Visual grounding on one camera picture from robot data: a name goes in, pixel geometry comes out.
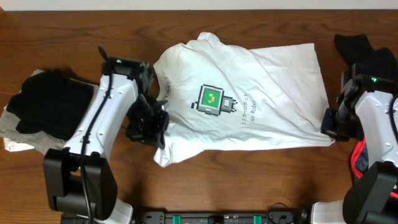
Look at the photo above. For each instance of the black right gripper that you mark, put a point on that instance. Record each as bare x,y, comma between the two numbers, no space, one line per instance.
333,125

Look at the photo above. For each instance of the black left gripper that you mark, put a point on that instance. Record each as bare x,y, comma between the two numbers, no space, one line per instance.
149,122

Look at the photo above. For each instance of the white printed t-shirt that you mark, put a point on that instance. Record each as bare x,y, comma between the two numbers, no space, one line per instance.
225,97

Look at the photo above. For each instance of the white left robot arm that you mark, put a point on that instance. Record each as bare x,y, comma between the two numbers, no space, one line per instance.
78,178

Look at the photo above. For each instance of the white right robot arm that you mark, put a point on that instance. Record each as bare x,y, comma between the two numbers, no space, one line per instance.
367,111

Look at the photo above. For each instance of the grey red-trimmed garment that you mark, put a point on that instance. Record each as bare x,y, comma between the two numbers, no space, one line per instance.
359,161

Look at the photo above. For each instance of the black garment at right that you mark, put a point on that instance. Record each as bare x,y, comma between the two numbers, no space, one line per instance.
357,50

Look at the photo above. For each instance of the folded black garment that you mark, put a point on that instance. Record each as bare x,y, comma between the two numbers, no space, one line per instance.
52,103

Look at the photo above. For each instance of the folded beige garment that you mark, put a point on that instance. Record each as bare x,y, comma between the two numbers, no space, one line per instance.
43,141

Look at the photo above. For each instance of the folded white garment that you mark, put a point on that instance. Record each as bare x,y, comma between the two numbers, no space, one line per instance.
9,122

